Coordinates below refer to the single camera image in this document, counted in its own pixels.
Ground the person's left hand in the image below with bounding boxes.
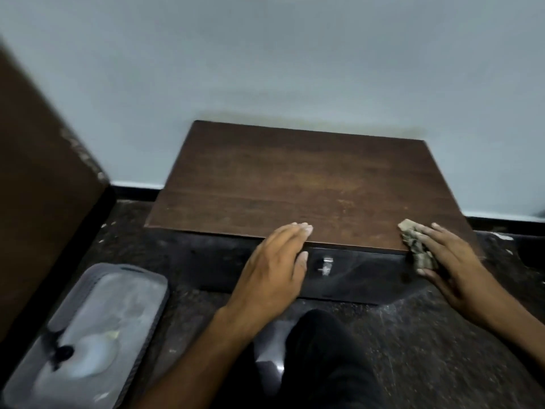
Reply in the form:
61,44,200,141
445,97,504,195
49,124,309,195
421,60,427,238
224,222,315,325

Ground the person's right hand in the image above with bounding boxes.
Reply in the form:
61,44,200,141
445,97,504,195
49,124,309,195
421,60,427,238
416,222,510,325

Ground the white perforated plastic basket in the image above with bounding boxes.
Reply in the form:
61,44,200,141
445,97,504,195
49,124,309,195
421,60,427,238
0,262,170,409

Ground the brown wooden cabinet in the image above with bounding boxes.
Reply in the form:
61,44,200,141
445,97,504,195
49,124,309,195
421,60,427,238
144,119,485,306

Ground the grey cleaning cloth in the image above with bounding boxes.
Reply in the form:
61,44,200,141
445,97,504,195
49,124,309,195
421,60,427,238
397,218,440,274

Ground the person's left forearm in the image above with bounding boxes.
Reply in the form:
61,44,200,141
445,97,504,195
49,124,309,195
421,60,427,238
138,305,266,409

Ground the white spray bottle black nozzle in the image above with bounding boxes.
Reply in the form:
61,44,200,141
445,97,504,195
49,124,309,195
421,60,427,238
32,327,121,393

